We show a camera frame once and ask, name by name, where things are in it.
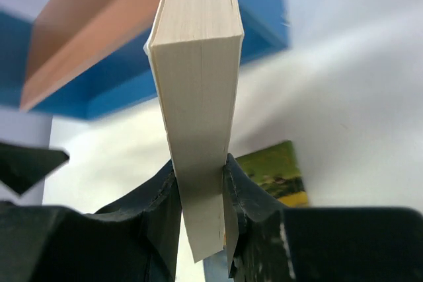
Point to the blue and yellow bookshelf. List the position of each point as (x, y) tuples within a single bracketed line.
[(85, 59)]

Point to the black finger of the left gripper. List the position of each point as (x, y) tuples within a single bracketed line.
[(23, 167)]

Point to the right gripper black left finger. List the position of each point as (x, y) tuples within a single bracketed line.
[(134, 238)]

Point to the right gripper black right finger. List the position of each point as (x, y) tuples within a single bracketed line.
[(269, 241)]

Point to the Little Women book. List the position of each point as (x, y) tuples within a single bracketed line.
[(194, 50)]

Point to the Animal Farm book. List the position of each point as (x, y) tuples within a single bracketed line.
[(276, 170)]

